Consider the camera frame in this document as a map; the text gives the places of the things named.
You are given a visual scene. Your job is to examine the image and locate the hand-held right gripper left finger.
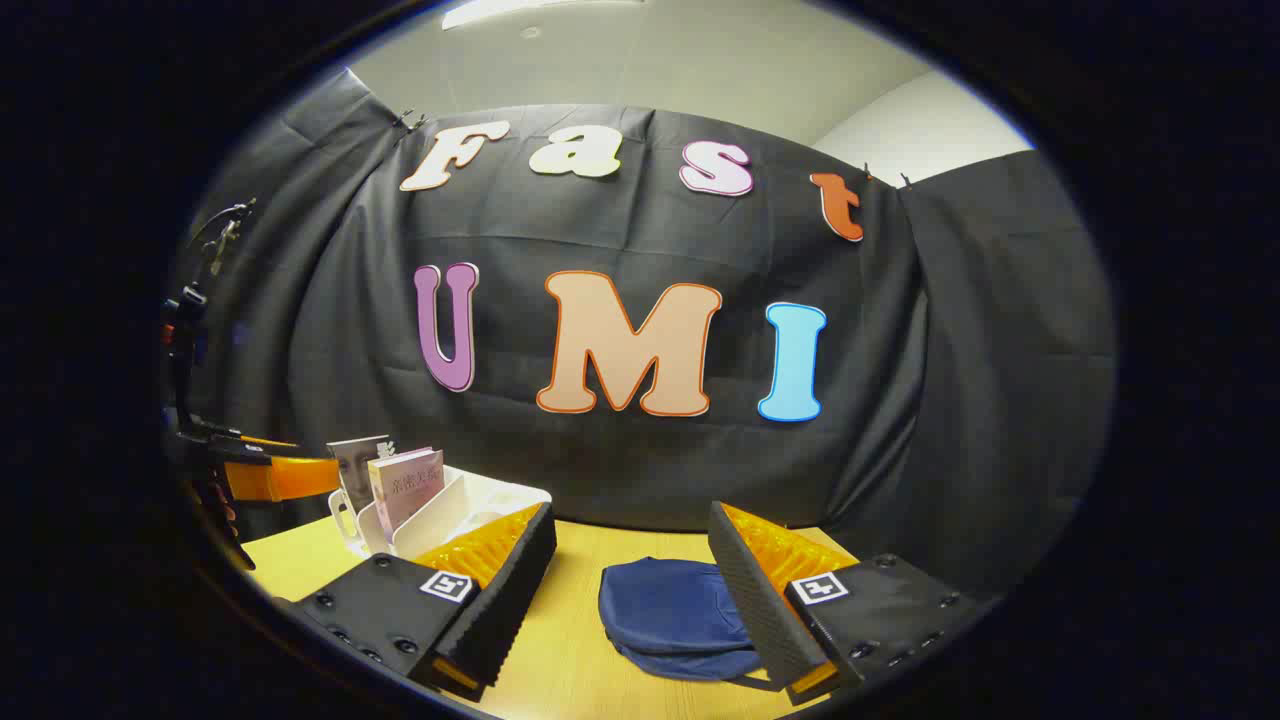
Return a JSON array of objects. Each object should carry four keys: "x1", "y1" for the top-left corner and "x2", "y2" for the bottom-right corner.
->
[{"x1": 285, "y1": 502, "x2": 558, "y2": 703}]

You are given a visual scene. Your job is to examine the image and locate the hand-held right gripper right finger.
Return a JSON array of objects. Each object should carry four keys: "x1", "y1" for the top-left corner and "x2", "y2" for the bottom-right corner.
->
[{"x1": 708, "y1": 501, "x2": 976, "y2": 706}]

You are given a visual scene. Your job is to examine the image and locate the dark portrait cover book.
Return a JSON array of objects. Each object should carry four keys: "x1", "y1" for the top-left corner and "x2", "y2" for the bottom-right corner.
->
[{"x1": 327, "y1": 435, "x2": 393, "y2": 516}]

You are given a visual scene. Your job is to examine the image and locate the blue schoolbag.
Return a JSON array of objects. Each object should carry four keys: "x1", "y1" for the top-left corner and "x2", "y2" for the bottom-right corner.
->
[{"x1": 598, "y1": 557, "x2": 771, "y2": 691}]

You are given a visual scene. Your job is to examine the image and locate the white bookshelf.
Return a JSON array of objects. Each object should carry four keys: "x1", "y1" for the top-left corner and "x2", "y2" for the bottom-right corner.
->
[{"x1": 328, "y1": 465, "x2": 553, "y2": 561}]

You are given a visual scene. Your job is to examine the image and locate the pink cover book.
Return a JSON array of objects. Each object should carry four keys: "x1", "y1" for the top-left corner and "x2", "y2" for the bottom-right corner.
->
[{"x1": 367, "y1": 447, "x2": 446, "y2": 533}]

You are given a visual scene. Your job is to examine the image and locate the black backdrop cloth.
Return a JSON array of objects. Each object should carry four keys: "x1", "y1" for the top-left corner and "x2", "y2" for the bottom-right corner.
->
[{"x1": 165, "y1": 68, "x2": 1116, "y2": 601}]

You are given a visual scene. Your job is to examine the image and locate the ceiling light panel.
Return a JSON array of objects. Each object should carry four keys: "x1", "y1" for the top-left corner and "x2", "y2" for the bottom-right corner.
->
[{"x1": 440, "y1": 0, "x2": 641, "y2": 29}]

